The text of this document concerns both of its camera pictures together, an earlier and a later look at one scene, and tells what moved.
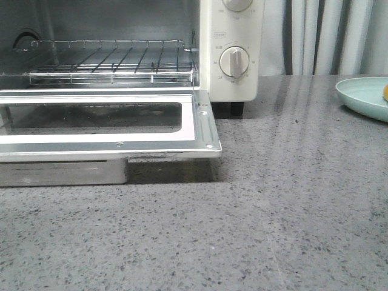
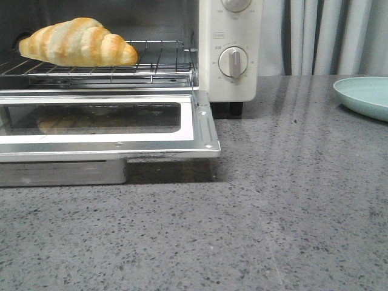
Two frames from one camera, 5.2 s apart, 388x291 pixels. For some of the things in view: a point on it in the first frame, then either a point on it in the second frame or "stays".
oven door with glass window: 65,125 stays
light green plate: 364,96 stays
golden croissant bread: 385,94 to 82,42
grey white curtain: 319,37 stays
